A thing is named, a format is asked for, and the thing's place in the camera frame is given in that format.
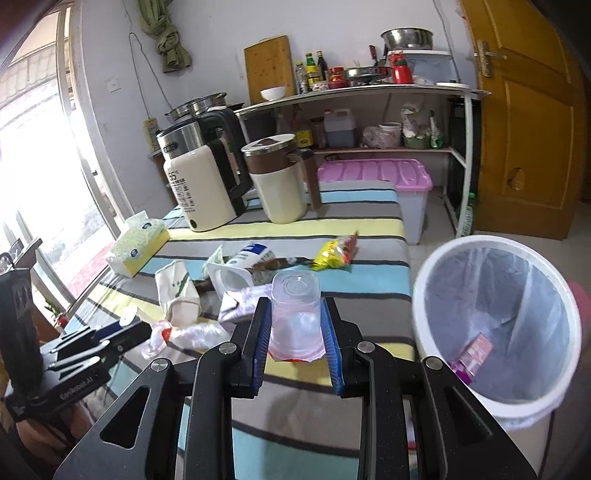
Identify clear plastic bag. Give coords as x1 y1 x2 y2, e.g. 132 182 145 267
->
141 320 232 359

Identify white blue wrapper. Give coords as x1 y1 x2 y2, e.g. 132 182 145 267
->
224 242 278 269

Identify yellow tissue box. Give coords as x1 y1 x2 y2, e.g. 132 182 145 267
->
105 211 171 278

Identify steel frying pan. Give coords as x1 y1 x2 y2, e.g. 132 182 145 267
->
342 66 393 86

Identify striped tablecloth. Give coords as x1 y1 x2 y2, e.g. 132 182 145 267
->
60 180 419 480

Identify wooden cutting board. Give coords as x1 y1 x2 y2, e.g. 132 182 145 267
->
244 35 296 106

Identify crumpled white paper cup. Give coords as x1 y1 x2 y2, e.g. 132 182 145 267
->
154 260 202 326

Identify amber bottle with yellow label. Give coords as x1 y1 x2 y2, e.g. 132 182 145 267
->
293 111 315 148

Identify pink-lidded storage box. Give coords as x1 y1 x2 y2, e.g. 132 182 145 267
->
317 158 435 245

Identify pink plastic object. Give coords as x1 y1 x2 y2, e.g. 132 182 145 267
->
568 281 591 343

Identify cream steel electric kettle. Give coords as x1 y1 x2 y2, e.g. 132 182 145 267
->
156 107 254 233

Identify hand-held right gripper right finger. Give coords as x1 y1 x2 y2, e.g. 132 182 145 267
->
322 296 539 480

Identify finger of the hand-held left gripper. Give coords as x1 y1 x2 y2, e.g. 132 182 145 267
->
46 340 127 372
55 320 153 352

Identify white trash bin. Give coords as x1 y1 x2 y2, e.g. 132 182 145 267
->
411 235 583 472

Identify green bottle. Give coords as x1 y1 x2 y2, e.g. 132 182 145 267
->
459 193 478 237

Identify clear plastic cup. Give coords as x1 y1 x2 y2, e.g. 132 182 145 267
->
268 271 327 363

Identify red bottle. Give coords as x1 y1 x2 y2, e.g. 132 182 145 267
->
390 51 414 85

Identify white plastic jerry can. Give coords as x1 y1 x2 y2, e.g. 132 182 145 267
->
323 109 357 148

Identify purple wrapper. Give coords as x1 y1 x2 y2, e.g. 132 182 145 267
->
217 284 273 324

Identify pink packet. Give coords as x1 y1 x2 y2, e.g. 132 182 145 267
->
454 332 495 385

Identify wooden door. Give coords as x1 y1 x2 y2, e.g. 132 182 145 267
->
457 0 588 241

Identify green curtain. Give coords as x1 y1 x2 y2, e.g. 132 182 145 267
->
137 0 192 73

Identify steel basin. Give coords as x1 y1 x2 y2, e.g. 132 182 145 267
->
381 28 435 51

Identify person's left hand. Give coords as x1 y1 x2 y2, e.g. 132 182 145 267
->
16 405 95 462

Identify white plastic cup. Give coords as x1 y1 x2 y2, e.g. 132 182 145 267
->
206 261 256 297

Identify white kitchen shelf rack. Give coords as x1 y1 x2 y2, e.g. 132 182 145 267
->
235 84 491 237

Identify steel steamer pot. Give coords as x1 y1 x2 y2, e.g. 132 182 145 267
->
165 92 229 119

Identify window frame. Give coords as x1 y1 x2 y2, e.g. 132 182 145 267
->
0 4 122 324

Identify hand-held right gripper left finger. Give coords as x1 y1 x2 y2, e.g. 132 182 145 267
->
52 296 273 480

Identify plastic bags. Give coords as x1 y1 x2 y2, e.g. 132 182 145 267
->
401 102 445 150

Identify cream brown lidded mug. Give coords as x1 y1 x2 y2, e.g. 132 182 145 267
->
241 134 322 225

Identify wall power strip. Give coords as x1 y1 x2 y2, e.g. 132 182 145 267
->
143 117 160 153

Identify translucent bin liner bag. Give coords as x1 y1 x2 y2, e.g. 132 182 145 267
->
418 240 573 432

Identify yellow snack wrapper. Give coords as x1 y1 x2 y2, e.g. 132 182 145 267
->
308 231 360 271

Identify brass door handle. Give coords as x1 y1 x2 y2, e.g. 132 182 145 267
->
475 41 508 78

